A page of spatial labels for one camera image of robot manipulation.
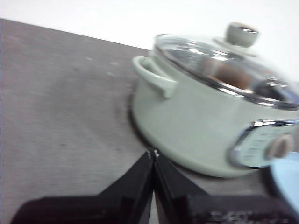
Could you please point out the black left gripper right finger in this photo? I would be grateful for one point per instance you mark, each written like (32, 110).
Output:
(187, 207)

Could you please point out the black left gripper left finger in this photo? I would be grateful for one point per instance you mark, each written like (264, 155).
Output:
(121, 205)

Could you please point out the glass lid with green knob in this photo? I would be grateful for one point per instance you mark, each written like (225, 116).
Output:
(241, 37)

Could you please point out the pale green electric steamer pot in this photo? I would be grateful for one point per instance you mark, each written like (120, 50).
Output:
(191, 130)

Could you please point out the blue round plate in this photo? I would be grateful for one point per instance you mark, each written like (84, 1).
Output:
(288, 177)

